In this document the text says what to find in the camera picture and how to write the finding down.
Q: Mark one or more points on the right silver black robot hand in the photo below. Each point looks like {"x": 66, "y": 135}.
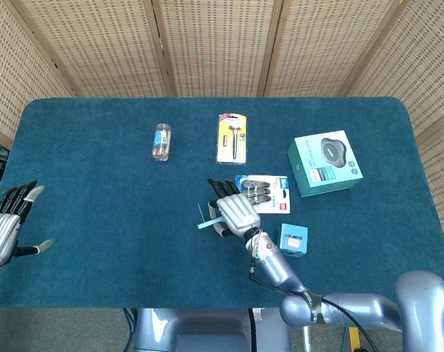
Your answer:
{"x": 238, "y": 214}

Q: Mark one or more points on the small light blue tool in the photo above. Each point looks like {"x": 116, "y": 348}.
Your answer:
{"x": 205, "y": 224}

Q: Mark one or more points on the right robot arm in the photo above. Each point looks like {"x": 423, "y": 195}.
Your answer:
{"x": 353, "y": 311}

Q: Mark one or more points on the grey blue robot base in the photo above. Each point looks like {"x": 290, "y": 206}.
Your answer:
{"x": 207, "y": 330}

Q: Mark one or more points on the binder clips blister pack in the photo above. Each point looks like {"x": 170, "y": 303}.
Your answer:
{"x": 276, "y": 198}

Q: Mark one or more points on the small light blue speaker box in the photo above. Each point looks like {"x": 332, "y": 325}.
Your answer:
{"x": 293, "y": 240}

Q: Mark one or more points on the yellow razor blister pack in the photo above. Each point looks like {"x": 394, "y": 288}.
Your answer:
{"x": 232, "y": 146}

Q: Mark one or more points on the teal box with black device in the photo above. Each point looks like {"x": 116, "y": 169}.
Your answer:
{"x": 324, "y": 165}

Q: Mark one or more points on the clear plastic jar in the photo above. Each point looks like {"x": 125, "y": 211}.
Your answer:
{"x": 160, "y": 144}

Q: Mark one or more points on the dark blue carpet mat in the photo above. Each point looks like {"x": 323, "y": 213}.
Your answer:
{"x": 115, "y": 238}

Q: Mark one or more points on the bamboo folding screen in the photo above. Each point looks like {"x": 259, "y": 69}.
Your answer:
{"x": 221, "y": 47}

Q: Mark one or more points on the yellow floor strip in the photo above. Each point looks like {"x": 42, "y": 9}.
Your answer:
{"x": 353, "y": 339}

